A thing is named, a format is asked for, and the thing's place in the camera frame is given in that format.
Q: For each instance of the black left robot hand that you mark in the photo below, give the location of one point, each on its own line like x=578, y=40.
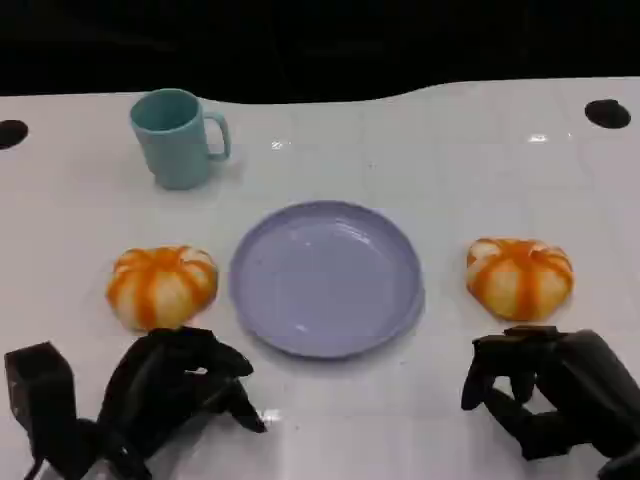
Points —
x=155, y=380

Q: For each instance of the black table grommet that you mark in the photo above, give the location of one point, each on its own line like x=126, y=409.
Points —
x=11, y=133
x=606, y=113

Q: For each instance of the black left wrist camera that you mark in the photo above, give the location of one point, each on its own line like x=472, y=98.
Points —
x=37, y=387

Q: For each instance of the orange and white bread roll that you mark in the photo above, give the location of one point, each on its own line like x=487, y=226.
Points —
x=160, y=287
x=520, y=282

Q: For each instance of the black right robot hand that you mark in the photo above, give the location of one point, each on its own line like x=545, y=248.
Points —
x=585, y=385

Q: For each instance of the pale green mug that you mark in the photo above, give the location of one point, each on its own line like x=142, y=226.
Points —
x=172, y=150

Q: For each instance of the lilac plate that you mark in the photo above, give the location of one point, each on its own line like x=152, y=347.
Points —
x=325, y=280

